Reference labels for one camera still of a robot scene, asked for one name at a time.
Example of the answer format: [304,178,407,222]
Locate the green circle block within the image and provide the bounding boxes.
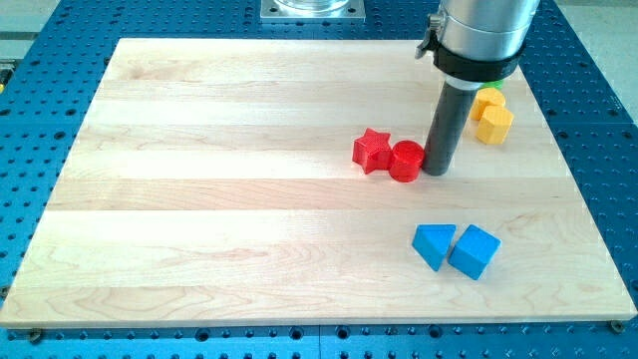
[481,80,504,90]

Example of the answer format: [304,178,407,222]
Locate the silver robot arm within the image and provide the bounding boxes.
[415,0,539,91]

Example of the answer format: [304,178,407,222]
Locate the blue cube block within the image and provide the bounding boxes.
[448,224,501,280]

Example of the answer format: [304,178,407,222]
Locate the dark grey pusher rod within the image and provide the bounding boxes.
[422,77,482,176]

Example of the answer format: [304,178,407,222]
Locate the yellow hexagon block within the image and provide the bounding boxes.
[476,106,514,145]

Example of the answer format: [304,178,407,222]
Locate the blue triangle block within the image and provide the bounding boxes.
[412,223,457,271]

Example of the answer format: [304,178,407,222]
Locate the light wooden board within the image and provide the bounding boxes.
[1,39,636,328]

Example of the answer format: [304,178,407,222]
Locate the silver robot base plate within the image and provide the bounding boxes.
[260,0,366,21]

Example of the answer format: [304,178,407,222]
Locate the red cylinder block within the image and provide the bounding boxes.
[389,140,425,182]

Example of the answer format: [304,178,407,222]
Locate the red star block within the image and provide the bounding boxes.
[352,128,392,175]

